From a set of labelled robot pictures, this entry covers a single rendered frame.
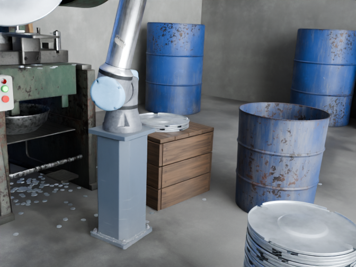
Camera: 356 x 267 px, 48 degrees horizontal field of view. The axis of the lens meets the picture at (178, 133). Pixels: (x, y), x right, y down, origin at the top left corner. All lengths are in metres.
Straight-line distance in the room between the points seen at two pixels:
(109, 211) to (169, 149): 0.43
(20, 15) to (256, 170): 1.18
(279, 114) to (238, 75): 2.86
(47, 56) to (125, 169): 0.78
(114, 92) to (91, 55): 2.60
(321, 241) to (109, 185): 0.82
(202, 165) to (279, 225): 0.99
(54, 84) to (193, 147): 0.72
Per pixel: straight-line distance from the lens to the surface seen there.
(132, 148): 1.48
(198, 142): 1.96
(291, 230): 1.08
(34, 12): 1.13
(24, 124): 1.99
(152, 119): 1.99
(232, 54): 5.00
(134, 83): 1.46
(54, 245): 1.67
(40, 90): 1.90
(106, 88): 1.32
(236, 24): 4.98
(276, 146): 1.77
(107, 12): 4.04
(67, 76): 1.98
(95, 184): 2.12
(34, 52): 1.94
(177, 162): 1.88
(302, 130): 1.77
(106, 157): 1.52
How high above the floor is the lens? 0.83
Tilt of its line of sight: 15 degrees down
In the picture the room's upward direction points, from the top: 2 degrees clockwise
